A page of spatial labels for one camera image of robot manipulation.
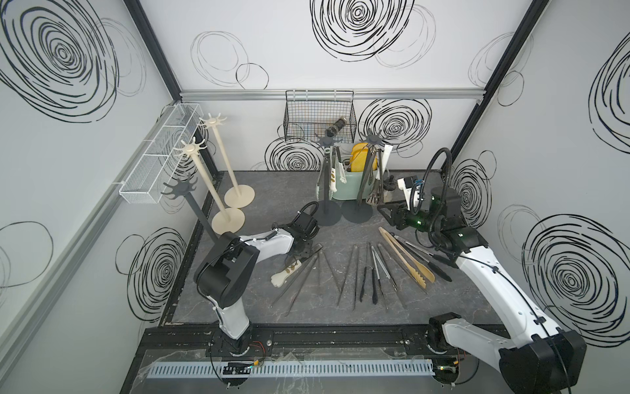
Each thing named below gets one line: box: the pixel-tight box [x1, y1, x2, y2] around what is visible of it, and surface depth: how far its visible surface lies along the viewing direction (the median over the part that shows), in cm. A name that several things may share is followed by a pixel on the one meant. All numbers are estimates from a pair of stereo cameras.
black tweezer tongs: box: [359, 266, 379, 306], surface depth 85 cm
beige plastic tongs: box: [378, 226, 436, 289], surface depth 91 cm
